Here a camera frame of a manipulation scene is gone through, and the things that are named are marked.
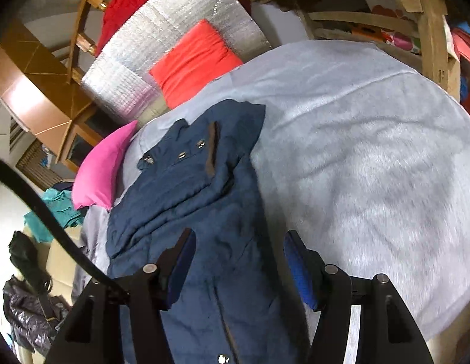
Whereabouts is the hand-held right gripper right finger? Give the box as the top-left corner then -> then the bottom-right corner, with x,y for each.
284,230 -> 434,364

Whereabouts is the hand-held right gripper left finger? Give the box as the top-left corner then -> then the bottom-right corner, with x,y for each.
43,228 -> 198,364

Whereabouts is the navy blue jacket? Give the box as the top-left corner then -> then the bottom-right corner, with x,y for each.
106,99 -> 315,364

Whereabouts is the cream leather sofa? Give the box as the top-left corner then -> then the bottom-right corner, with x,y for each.
15,224 -> 84,364

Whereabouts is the pink pillow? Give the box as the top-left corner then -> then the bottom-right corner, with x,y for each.
72,120 -> 139,210

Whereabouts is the grey blanket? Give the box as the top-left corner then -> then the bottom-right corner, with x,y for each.
70,39 -> 470,344

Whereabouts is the teal garment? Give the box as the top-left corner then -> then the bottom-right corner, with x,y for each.
23,187 -> 84,243

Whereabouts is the black garment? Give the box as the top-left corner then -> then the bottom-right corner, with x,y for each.
8,231 -> 54,292

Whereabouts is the black shiny puffer jacket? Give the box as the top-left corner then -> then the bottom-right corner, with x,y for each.
2,275 -> 71,355

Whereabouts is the brown curtain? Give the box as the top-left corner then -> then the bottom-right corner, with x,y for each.
16,146 -> 69,194

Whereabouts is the orange-red pillow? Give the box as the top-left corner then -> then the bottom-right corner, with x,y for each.
149,19 -> 245,110

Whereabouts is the silver foil panel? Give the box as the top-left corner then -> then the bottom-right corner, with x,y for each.
81,0 -> 273,124

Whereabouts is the wooden stair railing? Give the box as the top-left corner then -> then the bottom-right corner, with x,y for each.
66,0 -> 118,84

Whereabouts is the white dotted bag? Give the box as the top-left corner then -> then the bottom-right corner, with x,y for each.
362,0 -> 423,56

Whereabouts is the wooden table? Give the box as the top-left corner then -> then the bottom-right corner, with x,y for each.
250,0 -> 463,101

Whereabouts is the red plastic item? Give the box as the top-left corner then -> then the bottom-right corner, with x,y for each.
452,23 -> 470,71

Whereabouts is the black cable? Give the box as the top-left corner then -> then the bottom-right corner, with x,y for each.
0,157 -> 131,302

